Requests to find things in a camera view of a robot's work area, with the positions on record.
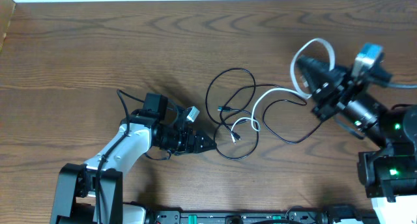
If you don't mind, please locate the white USB cable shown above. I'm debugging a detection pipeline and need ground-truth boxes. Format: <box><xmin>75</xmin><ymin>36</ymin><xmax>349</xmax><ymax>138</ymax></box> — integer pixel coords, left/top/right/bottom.
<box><xmin>230</xmin><ymin>37</ymin><xmax>336</xmax><ymax>145</ymax></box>

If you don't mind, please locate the left camera black cable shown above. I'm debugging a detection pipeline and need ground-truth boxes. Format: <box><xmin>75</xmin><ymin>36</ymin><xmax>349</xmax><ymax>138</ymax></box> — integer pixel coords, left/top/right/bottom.
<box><xmin>94</xmin><ymin>89</ymin><xmax>146</xmax><ymax>224</ymax></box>

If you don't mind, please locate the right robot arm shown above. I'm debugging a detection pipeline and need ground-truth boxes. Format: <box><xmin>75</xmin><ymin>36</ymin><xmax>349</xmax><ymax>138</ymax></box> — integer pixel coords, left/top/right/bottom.
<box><xmin>296</xmin><ymin>56</ymin><xmax>416</xmax><ymax>223</ymax></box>

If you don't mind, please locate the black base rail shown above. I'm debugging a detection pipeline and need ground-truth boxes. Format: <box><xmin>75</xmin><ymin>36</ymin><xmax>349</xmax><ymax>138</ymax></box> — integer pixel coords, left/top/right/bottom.
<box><xmin>146</xmin><ymin>204</ymin><xmax>379</xmax><ymax>224</ymax></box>

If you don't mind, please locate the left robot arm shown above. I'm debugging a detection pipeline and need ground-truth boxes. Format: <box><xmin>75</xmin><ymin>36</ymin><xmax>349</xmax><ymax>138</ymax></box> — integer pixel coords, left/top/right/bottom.
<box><xmin>50</xmin><ymin>93</ymin><xmax>217</xmax><ymax>223</ymax></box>

